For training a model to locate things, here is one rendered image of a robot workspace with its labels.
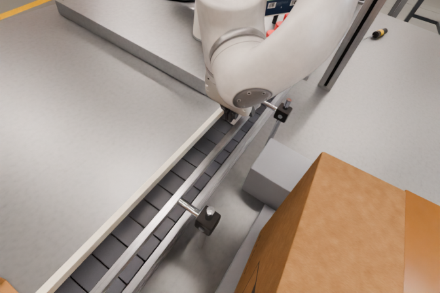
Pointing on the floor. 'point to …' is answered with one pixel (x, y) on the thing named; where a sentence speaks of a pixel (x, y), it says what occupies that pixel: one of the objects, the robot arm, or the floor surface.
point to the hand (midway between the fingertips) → (231, 112)
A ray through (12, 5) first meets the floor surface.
